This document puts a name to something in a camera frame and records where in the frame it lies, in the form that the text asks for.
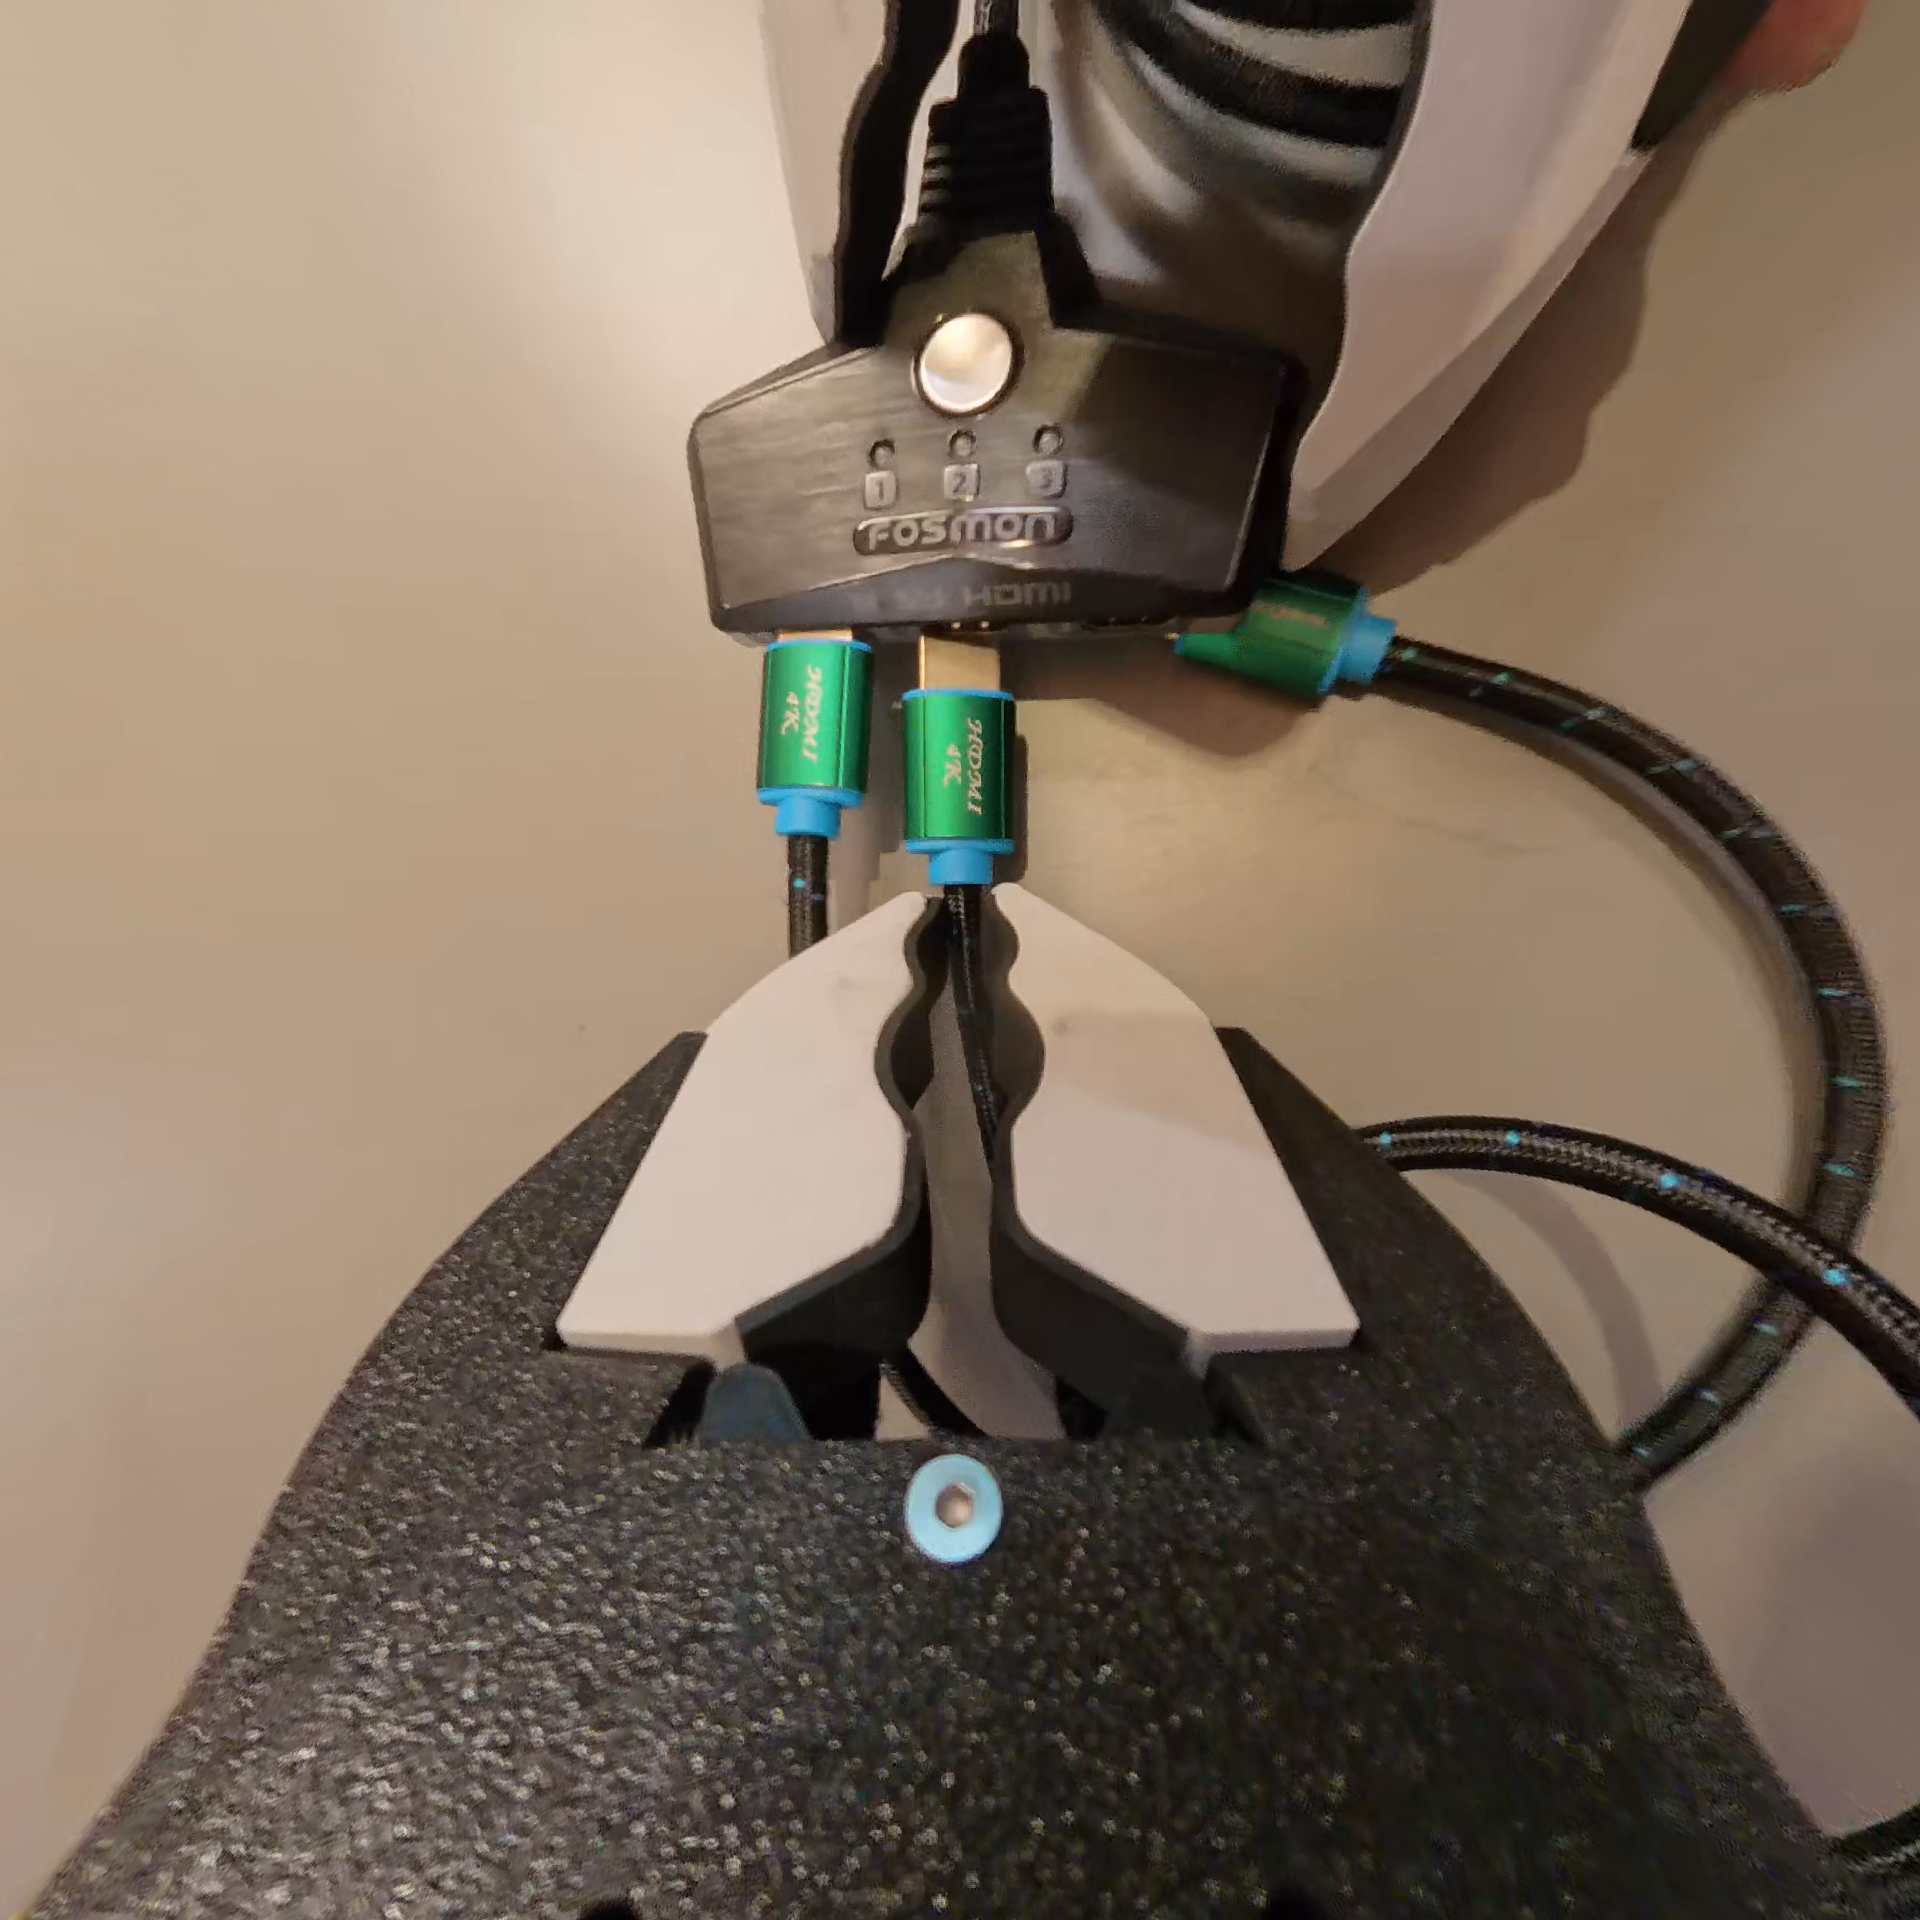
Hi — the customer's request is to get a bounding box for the black video switch box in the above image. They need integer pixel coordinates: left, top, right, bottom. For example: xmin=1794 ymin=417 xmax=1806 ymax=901
xmin=687 ymin=0 xmax=1310 ymax=644

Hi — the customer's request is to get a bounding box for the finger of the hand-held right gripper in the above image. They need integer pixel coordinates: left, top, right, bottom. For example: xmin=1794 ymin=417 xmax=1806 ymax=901
xmin=756 ymin=0 xmax=976 ymax=356
xmin=1285 ymin=0 xmax=1751 ymax=577

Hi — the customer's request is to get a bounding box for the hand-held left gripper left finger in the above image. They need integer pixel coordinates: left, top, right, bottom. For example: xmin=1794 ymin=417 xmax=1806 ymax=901
xmin=555 ymin=895 xmax=936 ymax=1413

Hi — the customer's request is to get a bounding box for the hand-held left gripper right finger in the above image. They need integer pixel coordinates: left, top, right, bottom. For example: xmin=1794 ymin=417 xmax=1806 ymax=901
xmin=983 ymin=883 xmax=1367 ymax=1419

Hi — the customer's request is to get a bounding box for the person's right hand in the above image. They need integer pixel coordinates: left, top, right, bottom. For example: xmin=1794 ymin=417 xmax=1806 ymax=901
xmin=1699 ymin=0 xmax=1855 ymax=96

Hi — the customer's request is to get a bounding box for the green plug braided cable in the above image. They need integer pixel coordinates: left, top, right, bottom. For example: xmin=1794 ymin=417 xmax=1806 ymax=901
xmin=756 ymin=631 xmax=883 ymax=970
xmin=878 ymin=639 xmax=1920 ymax=1427
xmin=1175 ymin=577 xmax=1895 ymax=1488

